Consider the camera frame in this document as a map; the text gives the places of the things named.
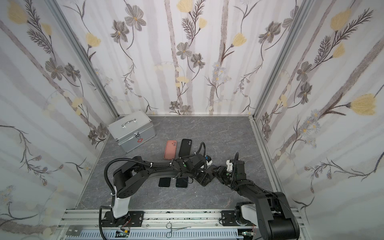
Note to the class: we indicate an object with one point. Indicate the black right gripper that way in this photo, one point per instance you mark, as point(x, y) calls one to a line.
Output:
point(223, 175)

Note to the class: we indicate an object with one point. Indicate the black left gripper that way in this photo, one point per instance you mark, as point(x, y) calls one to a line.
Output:
point(202, 176)

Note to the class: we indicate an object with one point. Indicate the black phone case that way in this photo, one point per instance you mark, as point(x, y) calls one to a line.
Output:
point(185, 148)

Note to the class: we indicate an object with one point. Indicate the black phone with silver edge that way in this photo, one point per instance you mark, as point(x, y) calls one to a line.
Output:
point(164, 182)

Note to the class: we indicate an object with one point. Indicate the pink phone case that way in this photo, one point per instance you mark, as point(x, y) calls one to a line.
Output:
point(170, 150)

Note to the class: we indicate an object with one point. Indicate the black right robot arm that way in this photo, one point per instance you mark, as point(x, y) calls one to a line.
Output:
point(272, 213)

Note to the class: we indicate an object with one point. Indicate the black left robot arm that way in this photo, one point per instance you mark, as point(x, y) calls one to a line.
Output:
point(195, 160)

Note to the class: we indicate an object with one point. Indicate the silver aluminium case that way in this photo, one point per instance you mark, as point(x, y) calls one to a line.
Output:
point(132, 130)

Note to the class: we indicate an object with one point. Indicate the steel forceps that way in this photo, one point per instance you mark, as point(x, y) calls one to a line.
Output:
point(169, 226)

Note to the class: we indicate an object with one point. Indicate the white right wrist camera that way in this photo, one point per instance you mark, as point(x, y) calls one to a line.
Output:
point(230, 166)

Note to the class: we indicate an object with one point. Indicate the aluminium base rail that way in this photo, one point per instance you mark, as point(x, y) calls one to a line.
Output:
point(154, 219)

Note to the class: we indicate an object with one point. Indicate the white slotted cable duct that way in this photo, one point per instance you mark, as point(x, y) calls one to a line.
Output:
point(187, 234)

